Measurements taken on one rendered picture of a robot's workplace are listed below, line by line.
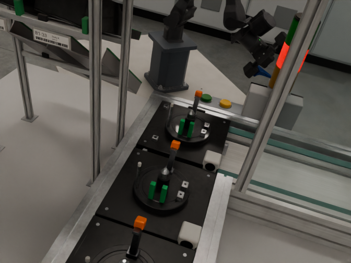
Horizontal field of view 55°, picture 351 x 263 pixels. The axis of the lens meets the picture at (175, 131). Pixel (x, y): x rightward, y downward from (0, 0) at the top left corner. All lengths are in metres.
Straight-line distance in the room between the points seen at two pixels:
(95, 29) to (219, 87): 0.88
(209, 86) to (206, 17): 2.64
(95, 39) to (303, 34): 0.40
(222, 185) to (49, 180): 0.48
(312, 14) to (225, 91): 0.86
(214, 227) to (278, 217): 0.22
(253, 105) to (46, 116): 0.73
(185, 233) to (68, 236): 0.25
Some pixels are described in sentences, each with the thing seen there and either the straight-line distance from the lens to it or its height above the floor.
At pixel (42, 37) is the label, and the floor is 1.28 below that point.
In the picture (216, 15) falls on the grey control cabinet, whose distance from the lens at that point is 4.06.
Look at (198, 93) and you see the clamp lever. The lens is 1.03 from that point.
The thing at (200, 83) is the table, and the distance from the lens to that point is 1.50.
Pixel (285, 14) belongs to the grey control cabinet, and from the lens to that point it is 3.97.
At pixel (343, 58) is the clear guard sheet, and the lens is 0.72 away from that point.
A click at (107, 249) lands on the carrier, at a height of 0.99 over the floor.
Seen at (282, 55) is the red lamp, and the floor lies 1.34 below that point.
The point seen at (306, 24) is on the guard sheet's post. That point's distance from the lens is 0.67.
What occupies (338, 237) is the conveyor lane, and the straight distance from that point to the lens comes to 1.02.
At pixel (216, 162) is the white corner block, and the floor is 0.99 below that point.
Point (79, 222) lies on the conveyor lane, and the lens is 0.81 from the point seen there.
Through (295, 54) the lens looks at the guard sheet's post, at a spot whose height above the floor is 1.36.
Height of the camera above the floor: 1.62
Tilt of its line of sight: 39 degrees down
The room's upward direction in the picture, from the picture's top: 11 degrees clockwise
